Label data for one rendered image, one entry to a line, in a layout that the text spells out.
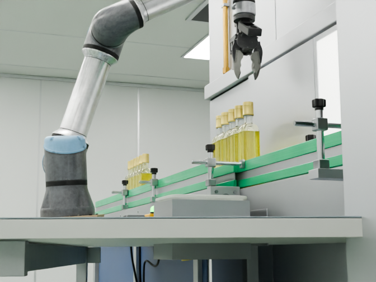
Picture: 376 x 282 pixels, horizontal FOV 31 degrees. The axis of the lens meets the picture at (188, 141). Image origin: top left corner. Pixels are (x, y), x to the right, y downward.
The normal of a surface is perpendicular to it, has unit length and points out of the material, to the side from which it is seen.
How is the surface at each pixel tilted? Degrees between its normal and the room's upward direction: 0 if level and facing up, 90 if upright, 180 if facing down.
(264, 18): 90
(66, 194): 76
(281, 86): 90
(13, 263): 90
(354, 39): 90
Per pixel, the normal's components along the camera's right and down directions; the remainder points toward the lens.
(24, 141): 0.33, -0.15
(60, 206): -0.12, -0.38
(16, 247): 0.04, -0.16
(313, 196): -0.94, -0.05
